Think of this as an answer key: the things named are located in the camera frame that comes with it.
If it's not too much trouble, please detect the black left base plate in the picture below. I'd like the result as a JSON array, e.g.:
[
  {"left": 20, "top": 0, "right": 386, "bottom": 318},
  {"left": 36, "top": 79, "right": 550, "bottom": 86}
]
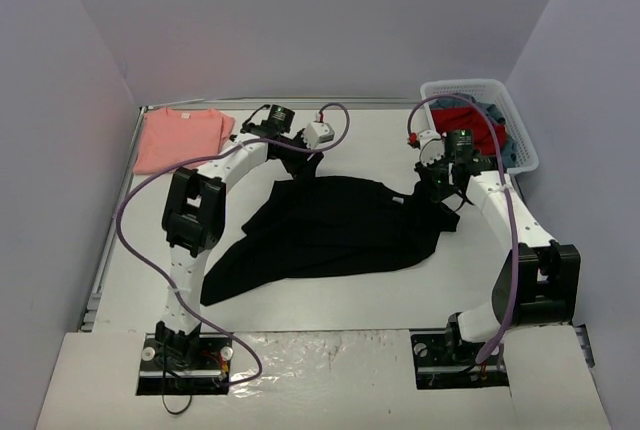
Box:
[{"left": 136, "top": 334, "right": 233, "bottom": 396}]

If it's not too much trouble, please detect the white plastic laundry basket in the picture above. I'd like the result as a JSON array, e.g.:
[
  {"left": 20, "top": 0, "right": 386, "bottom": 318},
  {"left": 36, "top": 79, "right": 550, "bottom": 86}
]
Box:
[{"left": 420, "top": 78, "right": 539, "bottom": 175}]

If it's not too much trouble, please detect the black t-shirt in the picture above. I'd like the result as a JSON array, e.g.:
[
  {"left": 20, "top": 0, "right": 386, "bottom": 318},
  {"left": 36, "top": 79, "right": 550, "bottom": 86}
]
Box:
[{"left": 200, "top": 176, "right": 459, "bottom": 307}]

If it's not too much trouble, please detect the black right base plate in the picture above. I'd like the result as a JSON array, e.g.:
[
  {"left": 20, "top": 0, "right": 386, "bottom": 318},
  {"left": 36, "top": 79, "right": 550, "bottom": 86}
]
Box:
[{"left": 409, "top": 329, "right": 509, "bottom": 390}]

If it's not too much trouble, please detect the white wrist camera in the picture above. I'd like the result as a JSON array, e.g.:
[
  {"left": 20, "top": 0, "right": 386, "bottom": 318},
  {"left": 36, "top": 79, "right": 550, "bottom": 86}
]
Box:
[
  {"left": 302, "top": 121, "right": 335, "bottom": 149},
  {"left": 408, "top": 129, "right": 445, "bottom": 167}
]

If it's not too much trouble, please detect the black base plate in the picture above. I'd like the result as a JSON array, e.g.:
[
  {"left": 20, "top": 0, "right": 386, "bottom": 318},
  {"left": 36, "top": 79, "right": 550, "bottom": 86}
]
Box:
[
  {"left": 409, "top": 329, "right": 509, "bottom": 390},
  {"left": 136, "top": 334, "right": 233, "bottom": 396}
]

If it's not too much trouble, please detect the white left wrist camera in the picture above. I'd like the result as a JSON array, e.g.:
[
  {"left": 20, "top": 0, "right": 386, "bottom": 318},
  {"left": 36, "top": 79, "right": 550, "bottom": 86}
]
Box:
[{"left": 302, "top": 121, "right": 335, "bottom": 149}]

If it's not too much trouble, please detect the red t-shirt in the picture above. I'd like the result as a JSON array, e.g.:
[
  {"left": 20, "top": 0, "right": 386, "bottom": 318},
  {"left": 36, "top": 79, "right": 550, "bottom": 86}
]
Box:
[{"left": 431, "top": 107, "right": 496, "bottom": 156}]

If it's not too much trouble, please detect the folded pink t-shirt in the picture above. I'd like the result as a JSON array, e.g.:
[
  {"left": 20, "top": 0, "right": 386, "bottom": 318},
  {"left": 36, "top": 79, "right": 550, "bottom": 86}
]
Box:
[{"left": 133, "top": 107, "right": 235, "bottom": 175}]

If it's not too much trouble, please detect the thin black loop cable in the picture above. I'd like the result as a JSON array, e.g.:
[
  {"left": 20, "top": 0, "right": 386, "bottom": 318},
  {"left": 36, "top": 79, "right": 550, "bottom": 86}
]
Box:
[{"left": 160, "top": 384, "right": 194, "bottom": 416}]

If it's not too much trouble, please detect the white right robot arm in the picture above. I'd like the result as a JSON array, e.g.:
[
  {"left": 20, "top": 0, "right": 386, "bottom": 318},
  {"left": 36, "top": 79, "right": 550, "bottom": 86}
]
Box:
[{"left": 408, "top": 130, "right": 581, "bottom": 363}]

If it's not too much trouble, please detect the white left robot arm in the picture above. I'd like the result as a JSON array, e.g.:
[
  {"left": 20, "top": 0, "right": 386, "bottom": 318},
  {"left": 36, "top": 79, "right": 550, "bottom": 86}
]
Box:
[{"left": 155, "top": 105, "right": 335, "bottom": 368}]

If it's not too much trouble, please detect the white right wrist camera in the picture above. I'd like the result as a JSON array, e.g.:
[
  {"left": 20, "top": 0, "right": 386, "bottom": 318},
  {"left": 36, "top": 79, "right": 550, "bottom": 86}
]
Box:
[{"left": 408, "top": 129, "right": 445, "bottom": 167}]

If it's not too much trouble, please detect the grey-blue t-shirt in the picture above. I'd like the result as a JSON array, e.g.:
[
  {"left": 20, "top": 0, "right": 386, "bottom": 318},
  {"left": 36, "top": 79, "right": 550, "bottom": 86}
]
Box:
[{"left": 429, "top": 93, "right": 517, "bottom": 168}]

